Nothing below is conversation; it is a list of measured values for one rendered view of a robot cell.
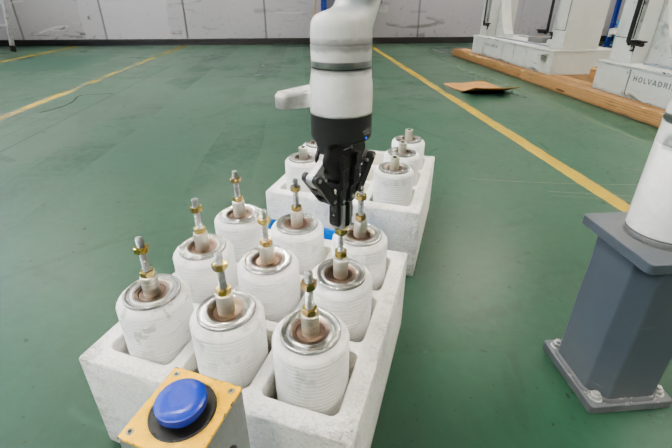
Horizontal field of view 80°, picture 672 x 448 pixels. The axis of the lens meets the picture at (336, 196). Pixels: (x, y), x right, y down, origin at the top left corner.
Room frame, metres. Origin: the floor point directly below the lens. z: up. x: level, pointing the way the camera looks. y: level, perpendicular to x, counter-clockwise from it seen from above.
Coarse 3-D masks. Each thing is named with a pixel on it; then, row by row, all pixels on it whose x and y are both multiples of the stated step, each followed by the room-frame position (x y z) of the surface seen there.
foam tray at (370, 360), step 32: (384, 288) 0.53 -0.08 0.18; (384, 320) 0.46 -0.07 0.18; (96, 352) 0.40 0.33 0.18; (128, 352) 0.43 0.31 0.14; (192, 352) 0.40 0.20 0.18; (352, 352) 0.40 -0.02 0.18; (384, 352) 0.44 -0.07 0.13; (96, 384) 0.38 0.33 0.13; (128, 384) 0.36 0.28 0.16; (256, 384) 0.35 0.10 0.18; (352, 384) 0.35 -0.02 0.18; (384, 384) 0.47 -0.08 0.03; (128, 416) 0.37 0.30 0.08; (256, 416) 0.30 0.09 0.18; (288, 416) 0.30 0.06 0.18; (320, 416) 0.30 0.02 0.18; (352, 416) 0.30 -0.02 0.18
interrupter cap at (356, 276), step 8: (320, 264) 0.50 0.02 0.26; (328, 264) 0.50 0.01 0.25; (352, 264) 0.50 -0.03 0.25; (360, 264) 0.50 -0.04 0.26; (320, 272) 0.48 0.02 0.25; (328, 272) 0.48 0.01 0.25; (352, 272) 0.48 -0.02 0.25; (360, 272) 0.48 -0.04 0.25; (320, 280) 0.46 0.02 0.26; (328, 280) 0.46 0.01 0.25; (336, 280) 0.46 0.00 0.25; (344, 280) 0.46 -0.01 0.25; (352, 280) 0.46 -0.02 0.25; (360, 280) 0.46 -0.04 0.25; (328, 288) 0.44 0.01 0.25; (336, 288) 0.44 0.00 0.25; (344, 288) 0.44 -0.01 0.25; (352, 288) 0.44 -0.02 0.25
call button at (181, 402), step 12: (180, 384) 0.23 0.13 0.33; (192, 384) 0.23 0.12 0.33; (168, 396) 0.22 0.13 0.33; (180, 396) 0.22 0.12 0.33; (192, 396) 0.22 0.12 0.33; (204, 396) 0.22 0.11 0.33; (156, 408) 0.21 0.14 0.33; (168, 408) 0.21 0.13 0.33; (180, 408) 0.21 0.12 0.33; (192, 408) 0.21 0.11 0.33; (204, 408) 0.21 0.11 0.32; (168, 420) 0.20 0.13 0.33; (180, 420) 0.20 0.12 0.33; (192, 420) 0.20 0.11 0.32
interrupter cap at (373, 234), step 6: (348, 228) 0.61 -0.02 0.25; (372, 228) 0.61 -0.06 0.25; (378, 228) 0.60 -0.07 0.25; (348, 234) 0.59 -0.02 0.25; (366, 234) 0.59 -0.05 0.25; (372, 234) 0.59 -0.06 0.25; (378, 234) 0.59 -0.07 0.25; (348, 240) 0.57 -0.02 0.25; (354, 240) 0.57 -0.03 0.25; (360, 240) 0.57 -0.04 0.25; (366, 240) 0.57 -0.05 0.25; (372, 240) 0.57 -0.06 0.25; (378, 240) 0.57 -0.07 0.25; (360, 246) 0.55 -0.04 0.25; (366, 246) 0.55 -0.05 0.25
